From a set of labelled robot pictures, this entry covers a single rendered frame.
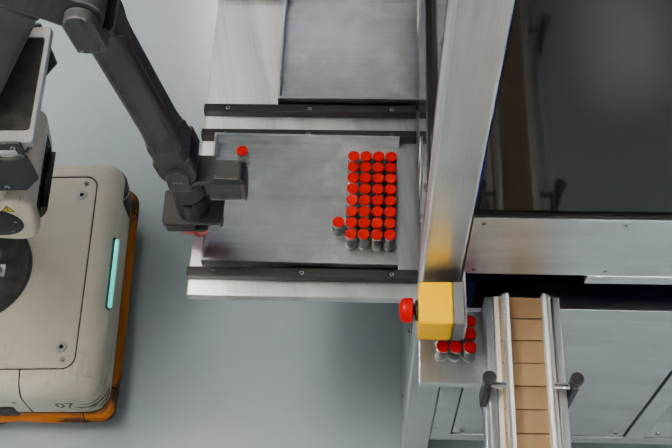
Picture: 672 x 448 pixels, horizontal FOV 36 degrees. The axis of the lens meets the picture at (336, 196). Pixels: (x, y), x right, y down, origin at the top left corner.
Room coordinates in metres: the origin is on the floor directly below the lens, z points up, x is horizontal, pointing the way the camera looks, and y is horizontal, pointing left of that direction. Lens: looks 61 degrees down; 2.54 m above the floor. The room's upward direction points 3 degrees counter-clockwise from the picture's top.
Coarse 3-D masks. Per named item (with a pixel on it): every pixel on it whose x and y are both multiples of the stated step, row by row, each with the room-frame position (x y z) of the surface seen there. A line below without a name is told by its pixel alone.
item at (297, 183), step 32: (256, 160) 1.01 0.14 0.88; (288, 160) 1.01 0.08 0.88; (320, 160) 1.00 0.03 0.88; (256, 192) 0.94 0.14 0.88; (288, 192) 0.94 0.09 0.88; (320, 192) 0.94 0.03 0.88; (224, 224) 0.88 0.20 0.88; (256, 224) 0.88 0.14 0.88; (288, 224) 0.87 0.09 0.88; (320, 224) 0.87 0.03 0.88; (224, 256) 0.81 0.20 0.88; (256, 256) 0.81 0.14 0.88; (288, 256) 0.81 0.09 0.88; (320, 256) 0.81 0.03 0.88; (352, 256) 0.80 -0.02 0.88; (384, 256) 0.80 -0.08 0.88
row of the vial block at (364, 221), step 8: (368, 152) 0.99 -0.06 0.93; (360, 160) 0.98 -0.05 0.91; (368, 160) 0.97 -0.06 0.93; (360, 168) 0.96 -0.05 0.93; (368, 168) 0.95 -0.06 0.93; (360, 176) 0.94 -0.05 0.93; (368, 176) 0.94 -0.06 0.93; (360, 184) 0.93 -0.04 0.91; (368, 184) 0.92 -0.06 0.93; (360, 192) 0.91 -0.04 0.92; (368, 192) 0.91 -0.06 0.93; (360, 200) 0.89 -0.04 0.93; (368, 200) 0.89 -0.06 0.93; (360, 208) 0.87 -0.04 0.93; (368, 208) 0.87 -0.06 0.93; (360, 216) 0.86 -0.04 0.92; (368, 216) 0.86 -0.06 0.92; (360, 224) 0.84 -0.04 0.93; (368, 224) 0.84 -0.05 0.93; (360, 232) 0.83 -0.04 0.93; (368, 232) 0.83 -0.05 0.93; (360, 240) 0.82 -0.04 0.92; (368, 240) 0.82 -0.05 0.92; (360, 248) 0.81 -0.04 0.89; (368, 248) 0.82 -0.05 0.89
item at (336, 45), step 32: (288, 0) 1.38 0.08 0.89; (320, 0) 1.38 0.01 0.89; (352, 0) 1.37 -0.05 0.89; (384, 0) 1.37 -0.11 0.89; (416, 0) 1.36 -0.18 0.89; (288, 32) 1.30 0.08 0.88; (320, 32) 1.30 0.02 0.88; (352, 32) 1.30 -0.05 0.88; (384, 32) 1.29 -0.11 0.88; (416, 32) 1.29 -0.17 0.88; (288, 64) 1.22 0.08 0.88; (320, 64) 1.22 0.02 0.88; (352, 64) 1.22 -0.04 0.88; (384, 64) 1.21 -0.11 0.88; (416, 64) 1.21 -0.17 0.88; (288, 96) 1.13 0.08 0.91; (320, 96) 1.15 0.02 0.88; (352, 96) 1.14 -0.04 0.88; (384, 96) 1.14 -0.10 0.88; (416, 96) 1.14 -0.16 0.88
